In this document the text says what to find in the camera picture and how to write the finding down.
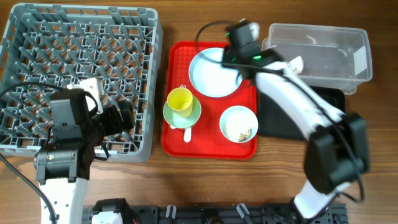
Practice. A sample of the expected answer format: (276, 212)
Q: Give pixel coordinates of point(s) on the clear plastic bin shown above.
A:
(333, 57)

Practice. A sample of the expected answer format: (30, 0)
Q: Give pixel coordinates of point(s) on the yellow plastic cup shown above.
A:
(180, 100)

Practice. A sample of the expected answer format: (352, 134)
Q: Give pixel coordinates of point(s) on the light green bowl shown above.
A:
(173, 119)

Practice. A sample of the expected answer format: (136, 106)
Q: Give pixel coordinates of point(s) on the white plastic spoon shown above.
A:
(187, 136)

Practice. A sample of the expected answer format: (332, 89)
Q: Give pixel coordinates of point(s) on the large light blue plate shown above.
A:
(211, 79)

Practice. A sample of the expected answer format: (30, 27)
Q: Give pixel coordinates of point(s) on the white napkin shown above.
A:
(296, 65)

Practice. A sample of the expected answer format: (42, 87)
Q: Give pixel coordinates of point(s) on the black waste tray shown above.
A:
(274, 122)

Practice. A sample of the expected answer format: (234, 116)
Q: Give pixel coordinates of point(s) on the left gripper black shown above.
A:
(116, 126)

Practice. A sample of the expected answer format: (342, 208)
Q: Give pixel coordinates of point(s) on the grey dishwasher rack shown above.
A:
(49, 45)

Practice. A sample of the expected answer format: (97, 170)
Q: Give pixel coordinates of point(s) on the red plastic tray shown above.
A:
(207, 138)

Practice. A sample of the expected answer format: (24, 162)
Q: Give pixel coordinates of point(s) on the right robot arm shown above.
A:
(337, 151)

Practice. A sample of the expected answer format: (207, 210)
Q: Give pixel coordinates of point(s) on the small light blue bowl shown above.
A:
(238, 124)

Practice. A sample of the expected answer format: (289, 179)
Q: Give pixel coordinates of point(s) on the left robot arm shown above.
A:
(63, 165)

